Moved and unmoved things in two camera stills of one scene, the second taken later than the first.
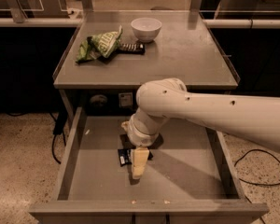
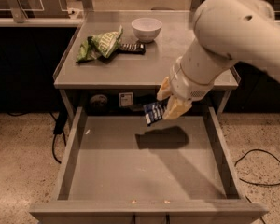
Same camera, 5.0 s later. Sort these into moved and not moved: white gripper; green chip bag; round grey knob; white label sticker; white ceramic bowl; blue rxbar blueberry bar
Moved: white gripper; blue rxbar blueberry bar
Not moved: green chip bag; white ceramic bowl; white label sticker; round grey knob
